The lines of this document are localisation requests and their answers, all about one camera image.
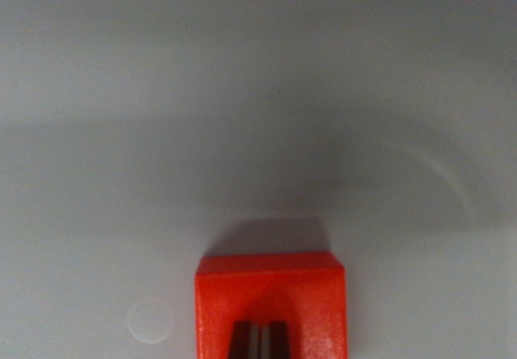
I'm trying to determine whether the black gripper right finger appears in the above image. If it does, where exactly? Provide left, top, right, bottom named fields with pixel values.
left=261, top=320, right=293, bottom=359

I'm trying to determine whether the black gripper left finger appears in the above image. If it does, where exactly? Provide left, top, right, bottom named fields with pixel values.
left=227, top=320, right=263, bottom=359

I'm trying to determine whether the red cube block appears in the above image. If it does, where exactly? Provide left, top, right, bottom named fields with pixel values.
left=193, top=251, right=349, bottom=359

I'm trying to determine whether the grey plastic bin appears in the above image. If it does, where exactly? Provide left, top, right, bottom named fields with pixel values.
left=0, top=0, right=517, bottom=359

